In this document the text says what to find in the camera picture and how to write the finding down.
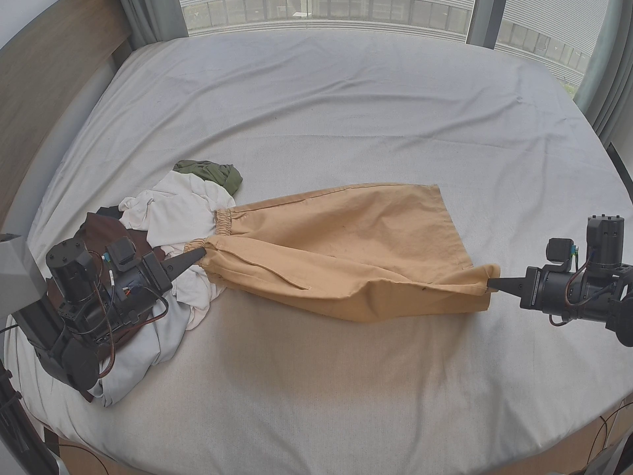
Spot cream garment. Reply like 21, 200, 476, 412
119, 171, 239, 333

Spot bed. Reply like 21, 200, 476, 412
0, 0, 633, 475

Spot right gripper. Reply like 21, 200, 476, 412
519, 264, 588, 323

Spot pale grey garment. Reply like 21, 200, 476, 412
91, 310, 191, 408

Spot olive green garment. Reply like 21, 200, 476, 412
173, 160, 244, 199

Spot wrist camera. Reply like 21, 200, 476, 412
103, 238, 143, 280
545, 237, 579, 272

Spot dark brown garment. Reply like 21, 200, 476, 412
79, 212, 169, 403

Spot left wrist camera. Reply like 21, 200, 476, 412
103, 238, 143, 280

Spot grey-green curtain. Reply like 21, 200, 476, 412
106, 0, 191, 75
574, 0, 633, 147

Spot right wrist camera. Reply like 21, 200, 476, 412
545, 237, 579, 272

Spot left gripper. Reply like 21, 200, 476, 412
112, 251, 174, 315

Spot tan shorts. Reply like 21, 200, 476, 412
190, 182, 501, 324

